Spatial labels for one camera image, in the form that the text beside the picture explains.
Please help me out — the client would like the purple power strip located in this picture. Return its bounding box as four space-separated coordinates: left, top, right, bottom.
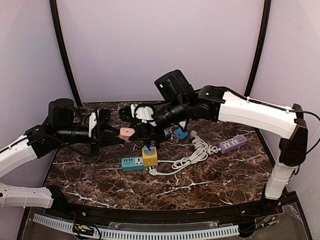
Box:
218 134 247 154

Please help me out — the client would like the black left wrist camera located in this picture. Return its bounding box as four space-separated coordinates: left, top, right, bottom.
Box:
48 98 75 126

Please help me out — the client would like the teal small charger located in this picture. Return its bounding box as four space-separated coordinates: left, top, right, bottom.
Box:
164 130 171 140

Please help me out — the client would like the blue small charger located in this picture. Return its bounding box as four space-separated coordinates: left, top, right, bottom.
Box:
173 128 189 141

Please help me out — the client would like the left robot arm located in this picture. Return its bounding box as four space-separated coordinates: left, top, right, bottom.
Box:
0 110 125 209

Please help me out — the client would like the teal power strip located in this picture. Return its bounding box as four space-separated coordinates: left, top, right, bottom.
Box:
121 156 147 172

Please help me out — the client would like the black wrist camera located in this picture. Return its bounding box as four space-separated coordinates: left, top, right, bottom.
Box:
48 98 75 126
154 69 196 103

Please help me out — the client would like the light blue USB charger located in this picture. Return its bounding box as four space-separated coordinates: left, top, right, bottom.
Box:
143 145 156 156

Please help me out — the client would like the black frame post left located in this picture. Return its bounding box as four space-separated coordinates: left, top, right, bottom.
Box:
49 0 82 107

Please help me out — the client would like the pink USB charger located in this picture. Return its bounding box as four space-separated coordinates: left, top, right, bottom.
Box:
119 127 135 143

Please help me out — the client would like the yellow cube plug adapter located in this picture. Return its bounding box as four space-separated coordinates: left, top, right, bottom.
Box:
142 148 158 167

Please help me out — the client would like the white three-pin plug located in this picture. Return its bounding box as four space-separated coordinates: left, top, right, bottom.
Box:
148 166 162 176

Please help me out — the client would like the white slotted cable duct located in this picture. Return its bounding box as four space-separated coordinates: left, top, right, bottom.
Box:
32 213 239 240

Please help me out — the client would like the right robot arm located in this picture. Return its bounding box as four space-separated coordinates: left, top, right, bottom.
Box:
129 84 310 200

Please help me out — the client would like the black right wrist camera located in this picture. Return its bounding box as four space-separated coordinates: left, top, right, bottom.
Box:
154 69 196 103

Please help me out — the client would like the black USB cable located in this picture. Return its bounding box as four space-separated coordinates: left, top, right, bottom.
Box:
118 103 156 148

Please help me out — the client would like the black frame post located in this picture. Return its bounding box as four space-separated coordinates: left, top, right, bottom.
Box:
244 0 272 97
49 0 82 107

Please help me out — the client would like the white power strip cord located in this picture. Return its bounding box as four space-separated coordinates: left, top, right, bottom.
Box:
157 136 222 177

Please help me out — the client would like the black front rail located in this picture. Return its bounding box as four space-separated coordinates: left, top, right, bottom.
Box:
29 191 298 227

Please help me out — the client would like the black frame post right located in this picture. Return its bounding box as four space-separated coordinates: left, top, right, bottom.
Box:
244 0 272 97

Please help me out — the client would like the pink white charging cable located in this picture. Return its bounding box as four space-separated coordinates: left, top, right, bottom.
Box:
167 126 181 144

